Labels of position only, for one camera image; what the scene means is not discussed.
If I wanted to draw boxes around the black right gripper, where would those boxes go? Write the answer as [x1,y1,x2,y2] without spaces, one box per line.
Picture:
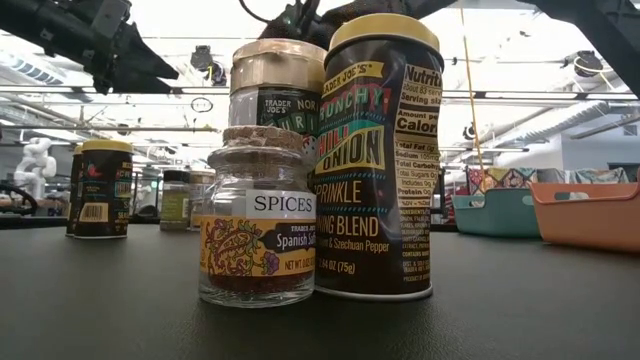
[259,0,454,50]

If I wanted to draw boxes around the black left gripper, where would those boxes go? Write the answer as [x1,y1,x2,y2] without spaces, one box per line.
[54,0,180,95]

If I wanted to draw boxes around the yellow-lid chili onion can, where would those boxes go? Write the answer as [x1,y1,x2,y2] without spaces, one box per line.
[313,13,445,303]
[64,143,85,237]
[73,138,135,240]

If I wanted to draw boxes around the shrink-wrapped black-lid spice jar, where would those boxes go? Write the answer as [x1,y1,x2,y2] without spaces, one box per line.
[159,169,192,232]

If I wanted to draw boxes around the small cork-lid saffron jar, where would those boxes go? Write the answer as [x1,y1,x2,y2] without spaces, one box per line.
[198,124,318,309]

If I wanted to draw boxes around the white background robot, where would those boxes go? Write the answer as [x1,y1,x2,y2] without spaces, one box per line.
[13,137,58,201]

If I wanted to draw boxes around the horizontal LED light bar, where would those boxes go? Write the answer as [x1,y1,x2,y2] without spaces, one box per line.
[0,85,640,100]

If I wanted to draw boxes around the colourful patterned cloth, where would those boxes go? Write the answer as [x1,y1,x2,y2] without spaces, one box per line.
[464,166,630,197]

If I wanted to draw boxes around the teal plastic bin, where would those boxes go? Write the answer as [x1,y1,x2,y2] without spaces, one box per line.
[451,188,543,239]

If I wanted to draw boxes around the orange plastic bin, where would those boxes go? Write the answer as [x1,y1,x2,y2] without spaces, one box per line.
[529,167,640,254]

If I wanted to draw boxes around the black ceiling cord reel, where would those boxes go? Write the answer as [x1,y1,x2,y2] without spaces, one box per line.
[562,49,605,79]
[208,60,228,87]
[189,44,215,72]

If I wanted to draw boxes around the grey ceiling air duct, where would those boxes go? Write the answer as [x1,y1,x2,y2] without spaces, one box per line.
[0,47,69,86]
[492,99,640,149]

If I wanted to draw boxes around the black curved hose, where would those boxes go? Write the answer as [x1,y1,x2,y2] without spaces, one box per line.
[0,182,39,217]

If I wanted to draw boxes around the yellow hanging strap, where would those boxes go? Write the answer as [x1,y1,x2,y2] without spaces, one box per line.
[458,0,487,194]

